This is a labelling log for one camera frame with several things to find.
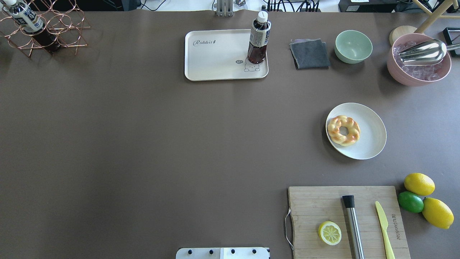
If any braided glazed donut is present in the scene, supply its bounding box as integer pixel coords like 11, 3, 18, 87
326, 115, 361, 146

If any white round plate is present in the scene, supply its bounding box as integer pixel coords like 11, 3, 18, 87
325, 102, 387, 160

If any cream rabbit tray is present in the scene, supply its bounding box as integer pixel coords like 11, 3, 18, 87
184, 29, 269, 81

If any dark tea bottle on tray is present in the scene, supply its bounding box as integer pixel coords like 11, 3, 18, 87
247, 10, 271, 64

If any grey folded cloth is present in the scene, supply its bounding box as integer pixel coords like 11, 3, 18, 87
289, 39, 330, 69

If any bamboo cutting board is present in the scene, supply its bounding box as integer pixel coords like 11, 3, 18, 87
289, 186, 411, 259

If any lemon half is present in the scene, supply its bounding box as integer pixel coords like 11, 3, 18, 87
318, 221, 342, 246

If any green bowl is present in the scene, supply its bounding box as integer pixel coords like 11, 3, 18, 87
335, 30, 373, 64

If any pink ice bowl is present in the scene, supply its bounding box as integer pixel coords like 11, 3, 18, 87
387, 33, 452, 86

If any green lime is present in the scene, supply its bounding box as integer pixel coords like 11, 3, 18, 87
397, 191, 424, 213

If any yellow lemon upper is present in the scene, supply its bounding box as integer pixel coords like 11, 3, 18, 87
404, 173, 436, 196

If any yellow lemon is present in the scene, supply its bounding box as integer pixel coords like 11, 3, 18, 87
404, 173, 436, 196
421, 198, 455, 229

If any yellow plastic knife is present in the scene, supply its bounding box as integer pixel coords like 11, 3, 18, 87
375, 201, 395, 259

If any metal ice scoop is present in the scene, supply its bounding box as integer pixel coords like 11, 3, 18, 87
398, 39, 460, 66

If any yellow lemon lower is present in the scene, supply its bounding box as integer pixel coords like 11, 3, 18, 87
421, 198, 455, 229

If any wooden mug tree stand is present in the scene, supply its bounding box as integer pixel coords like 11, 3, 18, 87
389, 0, 459, 45

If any dark drink bottle in rack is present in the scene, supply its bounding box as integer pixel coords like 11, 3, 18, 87
1, 0, 61, 53

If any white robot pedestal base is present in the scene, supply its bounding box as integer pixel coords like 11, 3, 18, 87
176, 246, 271, 259

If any copper wire bottle rack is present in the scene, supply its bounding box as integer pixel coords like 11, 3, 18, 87
1, 0, 91, 57

